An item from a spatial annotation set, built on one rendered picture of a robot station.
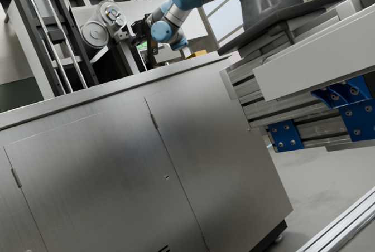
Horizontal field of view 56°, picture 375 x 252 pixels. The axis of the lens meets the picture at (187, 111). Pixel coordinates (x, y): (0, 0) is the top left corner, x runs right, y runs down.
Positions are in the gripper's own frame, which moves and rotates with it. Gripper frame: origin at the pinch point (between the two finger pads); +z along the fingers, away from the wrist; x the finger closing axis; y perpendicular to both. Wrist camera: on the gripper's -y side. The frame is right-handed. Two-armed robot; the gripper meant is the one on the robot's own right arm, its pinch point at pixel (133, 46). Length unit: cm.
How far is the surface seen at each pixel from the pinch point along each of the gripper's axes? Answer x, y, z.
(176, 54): -16.8, -10.5, -6.5
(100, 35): 16.2, 7.1, -2.8
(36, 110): 64, -21, -32
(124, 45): 9.5, -0.7, -7.2
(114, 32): 11.3, 6.3, -6.2
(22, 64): 41, 12, 30
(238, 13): -265, 51, 134
